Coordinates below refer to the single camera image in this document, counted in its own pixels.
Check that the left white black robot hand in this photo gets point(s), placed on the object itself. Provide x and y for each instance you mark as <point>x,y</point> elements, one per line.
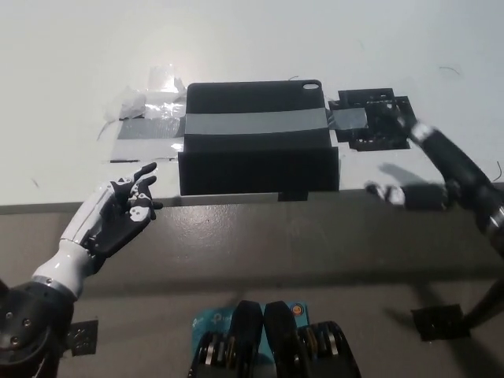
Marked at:
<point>118,220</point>

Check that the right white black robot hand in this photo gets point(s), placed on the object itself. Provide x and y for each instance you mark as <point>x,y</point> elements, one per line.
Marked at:
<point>421,189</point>

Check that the black folded tablet cover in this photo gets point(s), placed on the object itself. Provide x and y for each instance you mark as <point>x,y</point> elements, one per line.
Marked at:
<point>256,138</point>

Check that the black square floor marker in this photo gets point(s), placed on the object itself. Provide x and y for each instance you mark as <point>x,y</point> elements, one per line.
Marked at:
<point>439,322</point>
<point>80,336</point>

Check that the crumpled clear plastic tape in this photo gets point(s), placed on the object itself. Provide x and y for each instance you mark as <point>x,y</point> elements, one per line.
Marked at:
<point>153,96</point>

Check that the teal router box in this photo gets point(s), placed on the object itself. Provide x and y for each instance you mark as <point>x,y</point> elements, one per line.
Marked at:
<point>252,319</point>

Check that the black bracket part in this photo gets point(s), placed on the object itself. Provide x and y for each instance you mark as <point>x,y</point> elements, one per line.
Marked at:
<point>374,118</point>

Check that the grey duct tape strip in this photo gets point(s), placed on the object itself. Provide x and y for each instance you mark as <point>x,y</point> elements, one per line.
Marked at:
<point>252,123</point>

